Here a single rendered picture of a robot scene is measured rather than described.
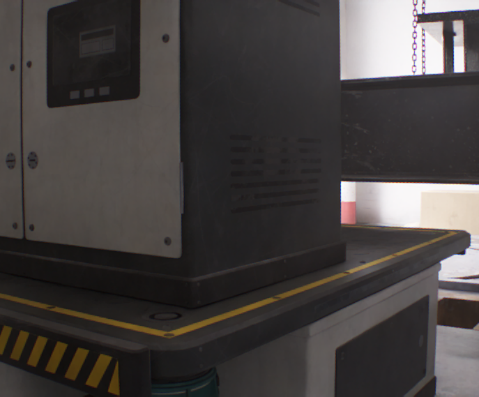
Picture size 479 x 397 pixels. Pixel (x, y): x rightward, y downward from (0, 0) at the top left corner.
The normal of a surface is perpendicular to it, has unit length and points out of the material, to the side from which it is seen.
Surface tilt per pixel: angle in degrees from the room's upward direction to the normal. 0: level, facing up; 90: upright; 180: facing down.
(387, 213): 90
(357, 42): 90
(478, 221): 90
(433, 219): 90
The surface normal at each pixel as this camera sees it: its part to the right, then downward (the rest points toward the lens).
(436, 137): -0.58, 0.07
